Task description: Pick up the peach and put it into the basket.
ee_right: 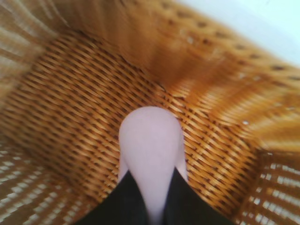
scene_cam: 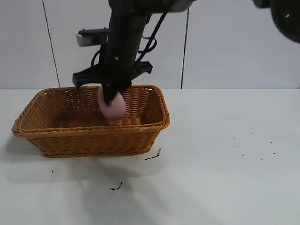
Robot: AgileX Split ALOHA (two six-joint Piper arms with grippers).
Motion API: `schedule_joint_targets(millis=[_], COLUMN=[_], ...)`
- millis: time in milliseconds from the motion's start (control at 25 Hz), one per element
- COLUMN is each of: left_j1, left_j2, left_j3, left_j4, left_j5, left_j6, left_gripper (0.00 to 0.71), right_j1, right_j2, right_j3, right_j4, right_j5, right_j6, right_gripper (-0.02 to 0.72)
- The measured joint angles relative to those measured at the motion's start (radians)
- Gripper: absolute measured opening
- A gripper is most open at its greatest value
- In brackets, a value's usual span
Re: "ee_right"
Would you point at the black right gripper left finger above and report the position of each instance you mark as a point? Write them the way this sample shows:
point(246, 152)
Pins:
point(122, 204)

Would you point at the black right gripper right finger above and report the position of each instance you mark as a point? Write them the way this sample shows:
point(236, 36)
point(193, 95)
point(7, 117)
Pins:
point(189, 204)

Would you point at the pale pink peach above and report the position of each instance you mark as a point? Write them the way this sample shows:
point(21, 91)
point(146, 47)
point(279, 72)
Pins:
point(150, 150)

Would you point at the brown woven wicker basket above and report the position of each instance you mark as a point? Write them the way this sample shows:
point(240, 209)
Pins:
point(77, 98)

